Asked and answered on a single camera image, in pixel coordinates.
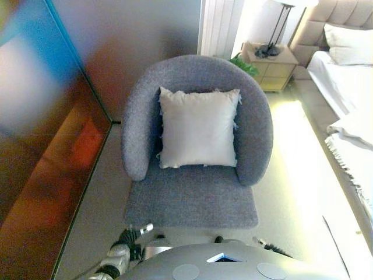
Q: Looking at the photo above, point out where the cream fringed blanket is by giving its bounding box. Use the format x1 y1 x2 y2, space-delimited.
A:
325 132 373 216

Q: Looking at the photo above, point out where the black metal lamp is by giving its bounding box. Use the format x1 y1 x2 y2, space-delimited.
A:
255 0 320 58

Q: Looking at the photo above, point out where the white bed sheet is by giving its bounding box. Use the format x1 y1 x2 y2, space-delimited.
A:
307 50 373 151

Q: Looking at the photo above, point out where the thin black cable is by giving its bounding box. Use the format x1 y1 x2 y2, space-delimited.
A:
322 215 347 263

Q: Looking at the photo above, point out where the white fringed square cushion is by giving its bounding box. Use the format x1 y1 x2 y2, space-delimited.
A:
158 86 242 169

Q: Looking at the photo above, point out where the green potted plant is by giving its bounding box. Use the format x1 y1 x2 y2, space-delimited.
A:
229 54 260 78

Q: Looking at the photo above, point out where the silver robot torso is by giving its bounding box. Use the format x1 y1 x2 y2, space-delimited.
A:
116 243 350 280

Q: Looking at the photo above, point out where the white bed pillow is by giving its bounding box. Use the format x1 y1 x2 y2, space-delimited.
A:
323 23 373 67

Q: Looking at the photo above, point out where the silver left robot leg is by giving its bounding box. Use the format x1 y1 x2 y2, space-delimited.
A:
144 233 173 260

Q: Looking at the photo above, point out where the white ribbed radiator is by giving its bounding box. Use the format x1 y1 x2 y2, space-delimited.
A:
198 0 245 59

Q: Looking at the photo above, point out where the light wooden nightstand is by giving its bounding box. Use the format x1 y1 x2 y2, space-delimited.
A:
241 42 300 93

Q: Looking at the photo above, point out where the glossy reflective wardrobe cabinet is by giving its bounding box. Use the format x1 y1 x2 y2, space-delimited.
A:
0 0 122 280

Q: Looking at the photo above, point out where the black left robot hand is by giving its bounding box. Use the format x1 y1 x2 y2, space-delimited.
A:
118 223 154 251

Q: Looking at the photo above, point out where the beige upholstered bed frame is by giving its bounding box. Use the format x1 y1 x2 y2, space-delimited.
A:
288 0 373 234

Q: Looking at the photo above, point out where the grey upholstered tub armchair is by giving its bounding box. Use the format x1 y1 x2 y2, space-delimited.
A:
121 54 273 230

